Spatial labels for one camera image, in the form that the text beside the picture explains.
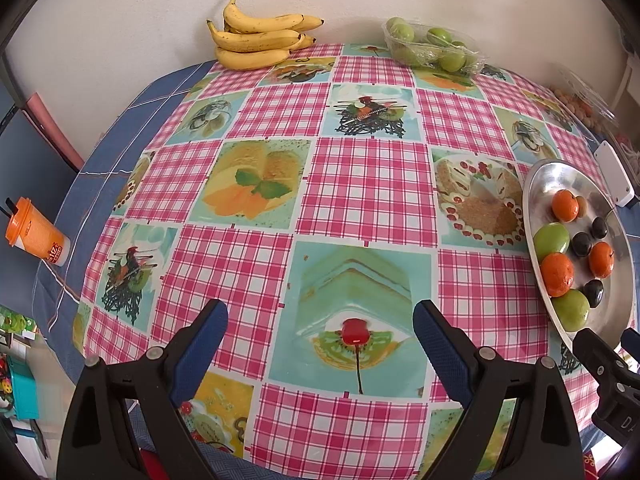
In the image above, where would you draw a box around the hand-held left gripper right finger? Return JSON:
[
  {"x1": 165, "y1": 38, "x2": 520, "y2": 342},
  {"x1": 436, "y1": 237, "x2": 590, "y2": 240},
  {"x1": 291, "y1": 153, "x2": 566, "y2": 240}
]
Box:
[{"x1": 412, "y1": 300, "x2": 586, "y2": 480}]

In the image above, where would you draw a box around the large orange tangerine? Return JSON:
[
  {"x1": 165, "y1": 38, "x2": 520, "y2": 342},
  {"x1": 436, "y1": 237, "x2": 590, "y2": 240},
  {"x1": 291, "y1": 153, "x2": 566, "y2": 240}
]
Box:
[{"x1": 540, "y1": 252, "x2": 576, "y2": 298}]

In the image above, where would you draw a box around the pile of small brown fruits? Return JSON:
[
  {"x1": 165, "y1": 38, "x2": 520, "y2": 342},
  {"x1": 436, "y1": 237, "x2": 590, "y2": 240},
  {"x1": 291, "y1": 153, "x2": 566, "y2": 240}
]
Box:
[{"x1": 552, "y1": 87, "x2": 606, "y2": 128}]

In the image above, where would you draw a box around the teal plastic box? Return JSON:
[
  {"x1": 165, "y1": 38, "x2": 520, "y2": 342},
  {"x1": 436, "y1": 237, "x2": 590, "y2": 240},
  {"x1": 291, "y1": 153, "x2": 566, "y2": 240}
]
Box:
[{"x1": 7, "y1": 357, "x2": 41, "y2": 421}]

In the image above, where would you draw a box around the round green apple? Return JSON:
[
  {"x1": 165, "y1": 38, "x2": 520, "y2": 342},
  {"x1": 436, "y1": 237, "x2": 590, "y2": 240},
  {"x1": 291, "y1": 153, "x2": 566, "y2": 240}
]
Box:
[{"x1": 551, "y1": 289, "x2": 591, "y2": 332}]

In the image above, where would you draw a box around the white rectangular box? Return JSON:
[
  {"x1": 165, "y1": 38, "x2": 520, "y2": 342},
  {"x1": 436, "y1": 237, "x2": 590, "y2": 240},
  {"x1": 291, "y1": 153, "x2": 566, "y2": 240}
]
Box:
[{"x1": 594, "y1": 141, "x2": 635, "y2": 208}]

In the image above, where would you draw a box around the green package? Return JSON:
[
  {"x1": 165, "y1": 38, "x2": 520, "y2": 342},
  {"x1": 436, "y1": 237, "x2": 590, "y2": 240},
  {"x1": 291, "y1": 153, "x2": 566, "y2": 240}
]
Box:
[{"x1": 0, "y1": 305, "x2": 38, "y2": 333}]

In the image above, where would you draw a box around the yellow banana bunch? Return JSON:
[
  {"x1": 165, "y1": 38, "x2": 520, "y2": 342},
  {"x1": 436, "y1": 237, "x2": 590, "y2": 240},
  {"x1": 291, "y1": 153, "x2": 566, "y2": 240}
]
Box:
[{"x1": 207, "y1": 0, "x2": 325, "y2": 71}]

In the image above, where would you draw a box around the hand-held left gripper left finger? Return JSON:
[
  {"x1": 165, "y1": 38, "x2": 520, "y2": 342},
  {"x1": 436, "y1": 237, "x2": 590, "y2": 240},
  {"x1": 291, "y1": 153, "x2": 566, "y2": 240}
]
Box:
[{"x1": 57, "y1": 299, "x2": 230, "y2": 480}]

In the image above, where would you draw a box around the clear plastic fruit tray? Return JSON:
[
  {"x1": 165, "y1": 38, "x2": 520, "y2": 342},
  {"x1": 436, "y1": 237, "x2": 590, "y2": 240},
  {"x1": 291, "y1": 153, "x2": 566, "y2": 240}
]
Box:
[{"x1": 382, "y1": 16, "x2": 487, "y2": 77}]

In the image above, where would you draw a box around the round metal bowl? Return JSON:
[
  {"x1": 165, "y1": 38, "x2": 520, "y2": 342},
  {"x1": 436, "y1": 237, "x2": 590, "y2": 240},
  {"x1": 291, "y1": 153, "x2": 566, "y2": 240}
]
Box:
[{"x1": 521, "y1": 158, "x2": 637, "y2": 347}]

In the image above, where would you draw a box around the white cabinet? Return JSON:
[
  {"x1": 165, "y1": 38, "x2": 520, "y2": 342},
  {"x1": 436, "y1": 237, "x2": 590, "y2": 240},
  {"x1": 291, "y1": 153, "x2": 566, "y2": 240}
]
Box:
[{"x1": 612, "y1": 52, "x2": 640, "y2": 111}]

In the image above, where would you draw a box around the small orange tangerine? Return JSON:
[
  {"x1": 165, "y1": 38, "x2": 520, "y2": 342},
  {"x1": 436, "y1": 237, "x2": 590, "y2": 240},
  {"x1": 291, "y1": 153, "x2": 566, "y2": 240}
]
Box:
[{"x1": 588, "y1": 241, "x2": 615, "y2": 278}]

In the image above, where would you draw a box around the orange tangerine with stem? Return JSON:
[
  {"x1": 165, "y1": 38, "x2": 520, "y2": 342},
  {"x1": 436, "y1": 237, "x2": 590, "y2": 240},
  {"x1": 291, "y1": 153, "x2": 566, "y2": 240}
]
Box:
[{"x1": 551, "y1": 189, "x2": 581, "y2": 223}]

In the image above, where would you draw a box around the group of wrapped green fruits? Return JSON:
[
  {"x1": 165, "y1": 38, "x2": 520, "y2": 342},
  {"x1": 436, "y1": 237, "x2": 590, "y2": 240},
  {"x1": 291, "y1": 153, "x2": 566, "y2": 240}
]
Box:
[{"x1": 387, "y1": 17, "x2": 478, "y2": 72}]

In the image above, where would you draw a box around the pink checkered tablecloth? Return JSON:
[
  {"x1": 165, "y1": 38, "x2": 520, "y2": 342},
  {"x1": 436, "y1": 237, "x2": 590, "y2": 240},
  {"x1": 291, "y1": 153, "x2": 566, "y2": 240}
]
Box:
[{"x1": 72, "y1": 42, "x2": 621, "y2": 480}]

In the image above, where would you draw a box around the clear plastic clamshell box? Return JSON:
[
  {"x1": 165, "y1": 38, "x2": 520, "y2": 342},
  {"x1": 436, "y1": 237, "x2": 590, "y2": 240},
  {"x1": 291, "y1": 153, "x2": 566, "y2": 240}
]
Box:
[{"x1": 547, "y1": 62, "x2": 621, "y2": 133}]

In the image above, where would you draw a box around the orange and white cup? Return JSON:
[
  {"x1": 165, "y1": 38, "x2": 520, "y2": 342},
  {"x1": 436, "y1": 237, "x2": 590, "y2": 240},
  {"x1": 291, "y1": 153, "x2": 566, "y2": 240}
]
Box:
[{"x1": 5, "y1": 196, "x2": 72, "y2": 267}]

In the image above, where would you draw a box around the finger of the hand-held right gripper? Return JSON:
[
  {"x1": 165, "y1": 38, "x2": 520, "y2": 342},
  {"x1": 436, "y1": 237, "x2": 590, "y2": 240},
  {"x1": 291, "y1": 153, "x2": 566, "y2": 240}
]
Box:
[
  {"x1": 574, "y1": 329, "x2": 631, "y2": 391},
  {"x1": 622, "y1": 330, "x2": 640, "y2": 366}
]

